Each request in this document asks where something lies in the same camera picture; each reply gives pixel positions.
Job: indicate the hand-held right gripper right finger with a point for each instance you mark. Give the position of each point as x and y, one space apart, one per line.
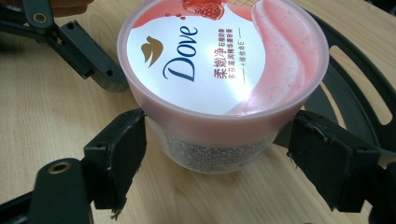
327 158

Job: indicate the pink jar with white lid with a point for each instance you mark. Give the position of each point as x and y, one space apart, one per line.
202 77

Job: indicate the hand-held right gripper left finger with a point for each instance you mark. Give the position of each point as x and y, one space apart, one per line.
121 155

